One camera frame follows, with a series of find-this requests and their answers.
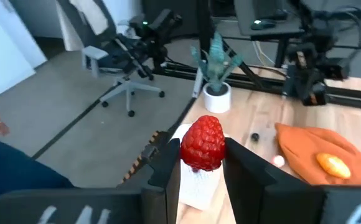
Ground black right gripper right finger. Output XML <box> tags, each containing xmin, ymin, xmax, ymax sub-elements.
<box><xmin>223</xmin><ymin>138</ymin><xmax>326</xmax><ymax>224</ymax></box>

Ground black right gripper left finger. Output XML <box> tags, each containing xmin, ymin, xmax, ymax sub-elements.
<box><xmin>141</xmin><ymin>138</ymin><xmax>181</xmax><ymax>224</ymax></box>

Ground red toy raspberry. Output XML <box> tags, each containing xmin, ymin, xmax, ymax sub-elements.
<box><xmin>180</xmin><ymin>114</ymin><xmax>227</xmax><ymax>172</ymax></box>

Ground orange toy fruit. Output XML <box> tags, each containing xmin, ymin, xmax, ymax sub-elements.
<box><xmin>316</xmin><ymin>152</ymin><xmax>352</xmax><ymax>180</ymax></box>

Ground white perforated plastic basket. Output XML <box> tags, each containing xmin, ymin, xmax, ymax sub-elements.
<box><xmin>170</xmin><ymin>123</ymin><xmax>228</xmax><ymax>212</ymax></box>

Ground black orange-striped floor ramp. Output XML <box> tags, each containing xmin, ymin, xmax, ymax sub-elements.
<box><xmin>118</xmin><ymin>130</ymin><xmax>171</xmax><ymax>186</ymax></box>

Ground black computer mouse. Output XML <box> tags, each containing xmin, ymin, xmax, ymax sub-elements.
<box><xmin>250</xmin><ymin>19</ymin><xmax>277</xmax><ymax>31</ymax></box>

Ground orange cloth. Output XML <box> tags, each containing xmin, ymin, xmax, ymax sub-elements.
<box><xmin>275</xmin><ymin>123</ymin><xmax>361</xmax><ymax>187</ymax></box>

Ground dark grey desk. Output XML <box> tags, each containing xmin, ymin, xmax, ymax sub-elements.
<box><xmin>233</xmin><ymin>0</ymin><xmax>306</xmax><ymax>68</ymax></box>

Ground green plant in white pot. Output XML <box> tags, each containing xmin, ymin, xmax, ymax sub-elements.
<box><xmin>190</xmin><ymin>30</ymin><xmax>243</xmax><ymax>114</ymax></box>

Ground grey office chair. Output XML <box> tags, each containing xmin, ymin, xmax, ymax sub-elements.
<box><xmin>55</xmin><ymin>0</ymin><xmax>166</xmax><ymax>118</ymax></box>

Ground person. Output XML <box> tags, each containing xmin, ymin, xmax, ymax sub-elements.
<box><xmin>0</xmin><ymin>129</ymin><xmax>75</xmax><ymax>224</ymax></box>

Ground beige draped cloth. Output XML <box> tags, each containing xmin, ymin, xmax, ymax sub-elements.
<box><xmin>70</xmin><ymin>0</ymin><xmax>110</xmax><ymax>35</ymax></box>

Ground silver frame bracket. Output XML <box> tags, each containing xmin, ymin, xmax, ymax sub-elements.
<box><xmin>192</xmin><ymin>67</ymin><xmax>204</xmax><ymax>99</ymax></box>

